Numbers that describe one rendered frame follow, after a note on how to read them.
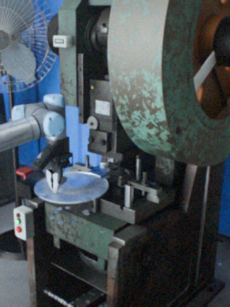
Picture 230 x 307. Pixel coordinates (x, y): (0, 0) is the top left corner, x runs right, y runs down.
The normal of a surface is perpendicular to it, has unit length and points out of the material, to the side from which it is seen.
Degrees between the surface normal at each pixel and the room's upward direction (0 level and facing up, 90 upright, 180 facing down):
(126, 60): 95
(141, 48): 89
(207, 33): 72
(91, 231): 90
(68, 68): 90
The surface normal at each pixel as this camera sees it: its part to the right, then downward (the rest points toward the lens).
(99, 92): -0.67, 0.27
